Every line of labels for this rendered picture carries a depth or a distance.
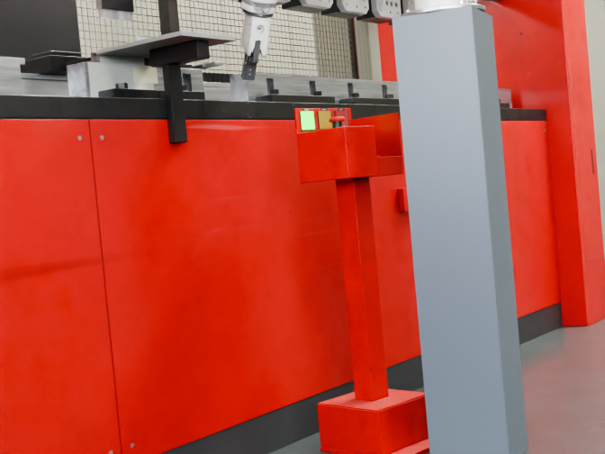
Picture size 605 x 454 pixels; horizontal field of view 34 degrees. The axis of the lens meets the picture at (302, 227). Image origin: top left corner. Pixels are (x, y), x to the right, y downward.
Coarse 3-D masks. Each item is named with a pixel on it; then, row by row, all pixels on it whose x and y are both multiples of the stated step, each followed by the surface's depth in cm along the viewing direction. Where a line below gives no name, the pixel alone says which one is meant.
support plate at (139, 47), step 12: (156, 36) 213; (168, 36) 211; (180, 36) 210; (192, 36) 212; (204, 36) 215; (216, 36) 218; (228, 36) 221; (108, 48) 222; (120, 48) 220; (132, 48) 220; (144, 48) 222; (156, 48) 223
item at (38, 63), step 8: (32, 56) 245; (40, 56) 243; (48, 56) 240; (56, 56) 241; (64, 56) 243; (72, 56) 246; (80, 56) 248; (24, 64) 245; (32, 64) 243; (40, 64) 242; (48, 64) 240; (56, 64) 240; (64, 64) 242; (72, 64) 241; (24, 72) 245; (32, 72) 244; (40, 72) 242; (48, 72) 242; (56, 72) 244; (64, 72) 245
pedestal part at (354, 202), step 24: (360, 192) 239; (360, 216) 239; (360, 240) 238; (360, 264) 238; (360, 288) 239; (360, 312) 240; (360, 336) 240; (360, 360) 241; (384, 360) 243; (360, 384) 242; (384, 384) 243
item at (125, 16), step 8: (96, 0) 229; (104, 0) 229; (112, 0) 230; (120, 0) 232; (128, 0) 235; (96, 8) 229; (104, 8) 229; (112, 8) 230; (120, 8) 232; (128, 8) 234; (104, 16) 229; (112, 16) 231; (120, 16) 233; (128, 16) 235
